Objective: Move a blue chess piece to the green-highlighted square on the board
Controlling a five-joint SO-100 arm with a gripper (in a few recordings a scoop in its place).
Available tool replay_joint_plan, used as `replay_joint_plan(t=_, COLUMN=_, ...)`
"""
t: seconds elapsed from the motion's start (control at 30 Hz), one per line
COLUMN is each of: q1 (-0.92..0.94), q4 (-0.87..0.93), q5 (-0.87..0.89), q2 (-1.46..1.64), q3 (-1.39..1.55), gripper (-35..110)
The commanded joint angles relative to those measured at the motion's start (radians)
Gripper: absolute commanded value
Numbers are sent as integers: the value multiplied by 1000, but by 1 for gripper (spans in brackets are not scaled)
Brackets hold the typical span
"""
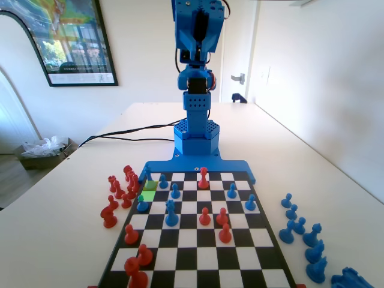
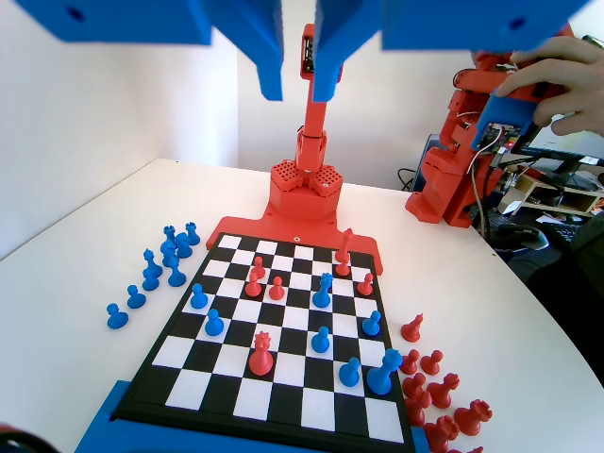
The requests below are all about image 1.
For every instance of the clear plastic bag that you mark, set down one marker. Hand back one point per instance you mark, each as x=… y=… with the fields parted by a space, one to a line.
x=42 y=147

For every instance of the black white chessboard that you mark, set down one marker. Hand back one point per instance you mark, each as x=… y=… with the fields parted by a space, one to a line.
x=189 y=237

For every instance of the red piece top row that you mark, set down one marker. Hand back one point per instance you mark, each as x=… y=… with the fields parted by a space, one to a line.
x=203 y=181

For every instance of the white arched board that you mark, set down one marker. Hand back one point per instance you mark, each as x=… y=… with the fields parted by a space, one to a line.
x=18 y=60

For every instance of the red chess pawn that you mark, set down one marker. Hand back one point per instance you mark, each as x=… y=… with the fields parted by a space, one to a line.
x=131 y=237
x=222 y=219
x=204 y=220
x=126 y=204
x=145 y=258
x=225 y=237
x=131 y=194
x=112 y=203

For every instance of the red chess bishop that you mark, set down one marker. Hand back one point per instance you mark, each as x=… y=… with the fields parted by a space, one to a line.
x=119 y=193
x=135 y=183

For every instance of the blue table clamp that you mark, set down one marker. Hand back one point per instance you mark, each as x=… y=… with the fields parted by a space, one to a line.
x=238 y=98

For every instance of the white door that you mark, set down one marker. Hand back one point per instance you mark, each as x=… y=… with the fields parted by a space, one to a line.
x=237 y=45

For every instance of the blue printed part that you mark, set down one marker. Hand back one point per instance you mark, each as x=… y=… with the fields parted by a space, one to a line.
x=351 y=280

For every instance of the red chess knight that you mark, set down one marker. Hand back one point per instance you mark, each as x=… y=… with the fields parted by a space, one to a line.
x=127 y=169
x=108 y=220

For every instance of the tall blue piece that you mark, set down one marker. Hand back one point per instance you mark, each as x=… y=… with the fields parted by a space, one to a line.
x=171 y=219

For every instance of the blue base mounting plate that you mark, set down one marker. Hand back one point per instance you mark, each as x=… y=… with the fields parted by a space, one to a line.
x=180 y=165

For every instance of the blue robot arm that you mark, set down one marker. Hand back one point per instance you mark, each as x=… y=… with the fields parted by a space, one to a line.
x=196 y=120

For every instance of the brown cardboard box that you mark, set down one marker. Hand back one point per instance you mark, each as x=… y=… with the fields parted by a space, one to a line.
x=36 y=162

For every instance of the red pieces bottom left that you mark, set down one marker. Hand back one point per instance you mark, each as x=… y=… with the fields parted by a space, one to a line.
x=136 y=277

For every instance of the black framed poster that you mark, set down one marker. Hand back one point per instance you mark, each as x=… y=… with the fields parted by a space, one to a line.
x=81 y=39

